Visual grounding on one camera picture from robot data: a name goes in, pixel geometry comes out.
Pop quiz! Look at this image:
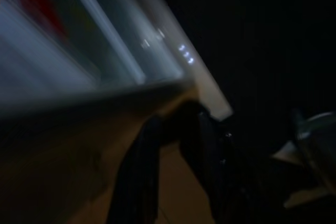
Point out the white fridge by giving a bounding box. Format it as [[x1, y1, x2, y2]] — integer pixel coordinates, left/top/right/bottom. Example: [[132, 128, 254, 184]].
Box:
[[0, 0, 234, 141]]

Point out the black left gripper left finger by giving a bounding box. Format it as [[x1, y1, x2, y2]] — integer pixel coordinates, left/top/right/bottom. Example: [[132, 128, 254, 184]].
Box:
[[106, 115, 165, 224]]

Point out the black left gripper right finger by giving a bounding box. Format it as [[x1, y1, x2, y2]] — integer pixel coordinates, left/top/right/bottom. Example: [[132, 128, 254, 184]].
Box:
[[179, 100, 267, 224]]

